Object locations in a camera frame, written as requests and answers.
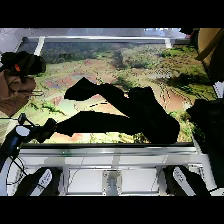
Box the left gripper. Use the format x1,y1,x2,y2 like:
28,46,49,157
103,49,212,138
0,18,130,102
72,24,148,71
35,117,59,144

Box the black pants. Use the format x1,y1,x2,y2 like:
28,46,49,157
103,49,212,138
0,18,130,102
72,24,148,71
54,76,181,145

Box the brown garment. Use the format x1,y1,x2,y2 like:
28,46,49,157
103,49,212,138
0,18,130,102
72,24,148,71
0,70,38,118

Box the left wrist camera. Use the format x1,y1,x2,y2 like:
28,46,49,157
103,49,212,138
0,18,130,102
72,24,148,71
17,112,35,128

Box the black cable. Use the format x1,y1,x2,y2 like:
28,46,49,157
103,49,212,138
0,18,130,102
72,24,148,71
5,155,29,186

